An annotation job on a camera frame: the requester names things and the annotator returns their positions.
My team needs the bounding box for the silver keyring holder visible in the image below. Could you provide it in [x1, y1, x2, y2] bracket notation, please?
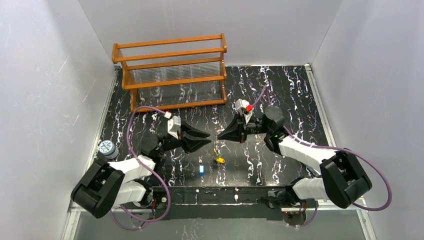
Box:
[212, 148, 225, 164]

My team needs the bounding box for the yellow key tag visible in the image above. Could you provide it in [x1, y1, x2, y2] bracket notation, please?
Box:
[215, 157, 226, 164]

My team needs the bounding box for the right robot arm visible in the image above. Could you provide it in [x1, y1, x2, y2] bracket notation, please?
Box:
[217, 106, 373, 209]

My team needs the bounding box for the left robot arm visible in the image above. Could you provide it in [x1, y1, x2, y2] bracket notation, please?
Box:
[70, 122, 211, 219]

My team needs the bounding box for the blue key tag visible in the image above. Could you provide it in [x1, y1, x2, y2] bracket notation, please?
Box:
[199, 164, 205, 176]

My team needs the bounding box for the orange wooden shelf rack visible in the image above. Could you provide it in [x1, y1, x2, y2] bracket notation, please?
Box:
[111, 33, 228, 112]

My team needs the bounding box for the blue white tape roll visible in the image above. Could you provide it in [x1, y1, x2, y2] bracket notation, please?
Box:
[98, 140, 119, 160]

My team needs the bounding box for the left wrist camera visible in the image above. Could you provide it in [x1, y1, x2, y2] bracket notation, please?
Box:
[164, 111, 182, 139]

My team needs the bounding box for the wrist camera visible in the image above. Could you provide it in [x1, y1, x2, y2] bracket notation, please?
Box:
[164, 111, 182, 139]
[235, 98, 253, 124]

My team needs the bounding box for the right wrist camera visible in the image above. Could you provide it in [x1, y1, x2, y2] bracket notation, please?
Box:
[235, 98, 253, 124]

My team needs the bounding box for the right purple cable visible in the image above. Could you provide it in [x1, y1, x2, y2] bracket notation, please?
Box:
[250, 85, 393, 229]

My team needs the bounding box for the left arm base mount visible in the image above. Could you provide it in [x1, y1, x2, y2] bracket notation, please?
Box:
[123, 188, 168, 210]

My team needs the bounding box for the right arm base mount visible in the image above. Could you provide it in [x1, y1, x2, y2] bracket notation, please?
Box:
[257, 188, 315, 222]

